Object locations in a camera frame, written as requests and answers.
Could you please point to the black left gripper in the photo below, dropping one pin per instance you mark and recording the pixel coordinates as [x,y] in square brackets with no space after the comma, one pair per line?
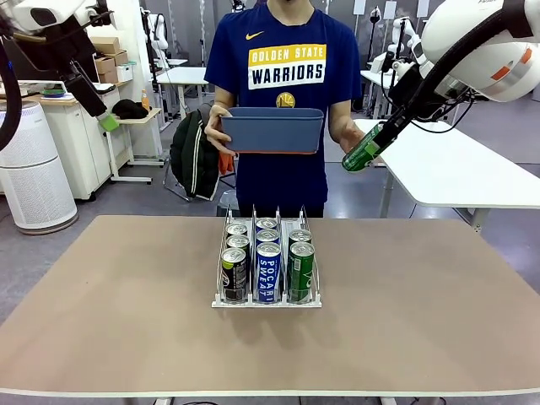
[50,50]

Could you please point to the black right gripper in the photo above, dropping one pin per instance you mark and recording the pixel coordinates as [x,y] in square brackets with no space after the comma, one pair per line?
[411,93]

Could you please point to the green soda can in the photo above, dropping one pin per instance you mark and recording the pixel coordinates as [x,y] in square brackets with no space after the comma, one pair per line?
[356,158]
[301,274]
[300,235]

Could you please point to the blue-grey plastic bin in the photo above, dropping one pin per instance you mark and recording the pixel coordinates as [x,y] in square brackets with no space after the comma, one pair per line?
[270,131]

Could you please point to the black pepsi zero can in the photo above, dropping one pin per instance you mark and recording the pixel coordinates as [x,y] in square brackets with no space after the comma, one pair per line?
[234,278]
[238,241]

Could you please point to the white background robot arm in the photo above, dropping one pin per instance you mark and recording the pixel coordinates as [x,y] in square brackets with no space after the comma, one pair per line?
[403,34]
[158,25]

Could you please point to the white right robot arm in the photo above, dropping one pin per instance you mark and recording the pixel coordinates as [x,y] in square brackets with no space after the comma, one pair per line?
[476,59]

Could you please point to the person's right forearm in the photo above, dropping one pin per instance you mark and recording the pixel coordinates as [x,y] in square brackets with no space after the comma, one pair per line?
[221,99]

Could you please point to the person's left forearm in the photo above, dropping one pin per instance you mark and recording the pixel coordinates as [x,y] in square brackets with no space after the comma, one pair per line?
[339,116]

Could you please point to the white can dispenser rack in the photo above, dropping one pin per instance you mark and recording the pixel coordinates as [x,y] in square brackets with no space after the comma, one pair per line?
[270,304]

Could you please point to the person's left hand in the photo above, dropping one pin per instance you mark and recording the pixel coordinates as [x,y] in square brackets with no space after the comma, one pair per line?
[349,136]

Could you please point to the person's right hand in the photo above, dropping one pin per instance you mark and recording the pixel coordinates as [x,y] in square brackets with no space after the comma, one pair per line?
[213,126]

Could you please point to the black cloth item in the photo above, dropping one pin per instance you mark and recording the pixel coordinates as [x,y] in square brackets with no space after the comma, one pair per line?
[126,109]

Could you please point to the green tray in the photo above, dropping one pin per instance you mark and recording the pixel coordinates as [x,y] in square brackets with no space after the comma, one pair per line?
[55,93]

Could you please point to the brown cardboard box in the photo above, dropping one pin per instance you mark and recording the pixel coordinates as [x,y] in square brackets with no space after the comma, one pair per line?
[105,44]
[104,64]

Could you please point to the white cabinet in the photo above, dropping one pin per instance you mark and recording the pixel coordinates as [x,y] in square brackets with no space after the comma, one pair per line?
[71,147]

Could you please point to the small wooden white-legged table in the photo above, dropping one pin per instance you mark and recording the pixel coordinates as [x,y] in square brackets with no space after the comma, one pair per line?
[139,116]

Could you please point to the orange bottle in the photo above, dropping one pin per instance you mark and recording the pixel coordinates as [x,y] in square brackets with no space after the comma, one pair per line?
[144,100]

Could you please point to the white background desk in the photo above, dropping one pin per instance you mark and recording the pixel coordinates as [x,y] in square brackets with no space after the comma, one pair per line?
[375,78]
[185,75]

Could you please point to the white round air purifier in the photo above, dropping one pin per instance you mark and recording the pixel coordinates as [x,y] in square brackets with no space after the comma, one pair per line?
[34,190]

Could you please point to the dark green striped jacket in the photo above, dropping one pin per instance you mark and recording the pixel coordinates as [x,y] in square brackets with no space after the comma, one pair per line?
[190,160]

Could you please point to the person in blue jersey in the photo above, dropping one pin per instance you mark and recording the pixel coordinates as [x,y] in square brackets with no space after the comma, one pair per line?
[287,181]

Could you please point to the orange cloth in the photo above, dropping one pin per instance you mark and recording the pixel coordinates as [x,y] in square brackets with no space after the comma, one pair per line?
[228,162]

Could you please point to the silver can left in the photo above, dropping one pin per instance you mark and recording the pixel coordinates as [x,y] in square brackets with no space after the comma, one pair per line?
[236,228]

